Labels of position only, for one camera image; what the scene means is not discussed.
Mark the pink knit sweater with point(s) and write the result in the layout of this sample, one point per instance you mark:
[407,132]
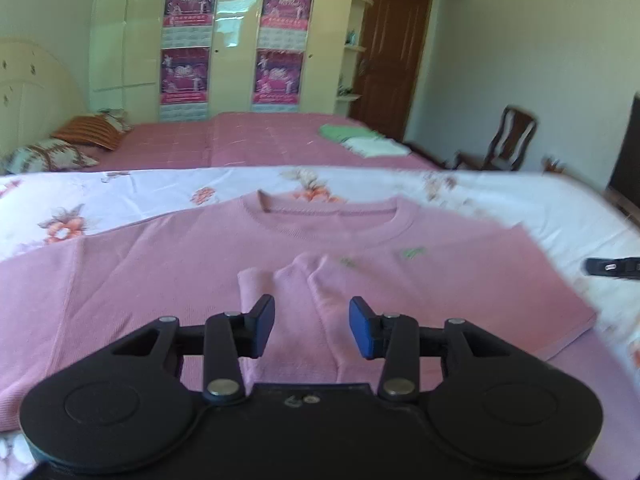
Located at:
[62,302]

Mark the wooden side table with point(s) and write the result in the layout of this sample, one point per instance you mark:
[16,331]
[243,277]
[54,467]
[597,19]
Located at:
[614,198]

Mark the cream arched headboard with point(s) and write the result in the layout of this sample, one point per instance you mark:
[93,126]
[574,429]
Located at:
[37,94]

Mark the dark wooden chair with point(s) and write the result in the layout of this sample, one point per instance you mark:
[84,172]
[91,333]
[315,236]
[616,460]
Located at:
[507,149]

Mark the white floral bed sheet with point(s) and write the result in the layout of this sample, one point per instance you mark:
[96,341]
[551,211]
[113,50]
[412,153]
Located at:
[564,219]

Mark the folded white cloth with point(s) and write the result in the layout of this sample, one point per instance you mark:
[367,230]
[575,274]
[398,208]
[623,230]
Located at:
[375,147]

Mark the white brown patterned pillow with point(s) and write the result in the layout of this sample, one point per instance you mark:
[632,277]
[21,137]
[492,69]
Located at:
[51,155]

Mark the folded green cloth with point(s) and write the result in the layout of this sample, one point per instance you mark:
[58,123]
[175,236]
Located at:
[342,133]

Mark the brown wooden door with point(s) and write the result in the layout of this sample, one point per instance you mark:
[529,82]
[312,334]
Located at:
[393,36]

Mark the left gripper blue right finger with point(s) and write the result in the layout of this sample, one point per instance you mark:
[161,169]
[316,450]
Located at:
[393,338]

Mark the orange striped pillow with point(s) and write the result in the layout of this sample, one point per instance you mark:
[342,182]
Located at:
[90,130]

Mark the pink checked bed cover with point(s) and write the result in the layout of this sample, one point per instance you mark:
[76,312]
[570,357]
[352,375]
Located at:
[241,140]

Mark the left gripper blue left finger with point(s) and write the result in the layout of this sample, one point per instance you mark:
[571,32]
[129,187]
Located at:
[228,337]

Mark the upper right purple poster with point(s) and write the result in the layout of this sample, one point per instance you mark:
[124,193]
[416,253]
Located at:
[284,25]

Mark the cream glossy wardrobe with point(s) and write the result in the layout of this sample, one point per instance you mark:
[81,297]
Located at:
[125,54]

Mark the purple poster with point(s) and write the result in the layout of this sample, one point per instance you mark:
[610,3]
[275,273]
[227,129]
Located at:
[284,25]
[184,76]
[277,81]
[188,24]

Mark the lower left purple poster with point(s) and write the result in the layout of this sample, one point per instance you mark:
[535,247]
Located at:
[184,76]

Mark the lower right purple poster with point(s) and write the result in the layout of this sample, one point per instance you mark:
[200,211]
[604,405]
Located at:
[277,81]

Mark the upper left purple poster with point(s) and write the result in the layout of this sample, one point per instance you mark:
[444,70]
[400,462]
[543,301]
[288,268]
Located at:
[188,24]

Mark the floral pillow behind orange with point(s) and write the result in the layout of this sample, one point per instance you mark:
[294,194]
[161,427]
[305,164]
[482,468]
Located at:
[118,119]

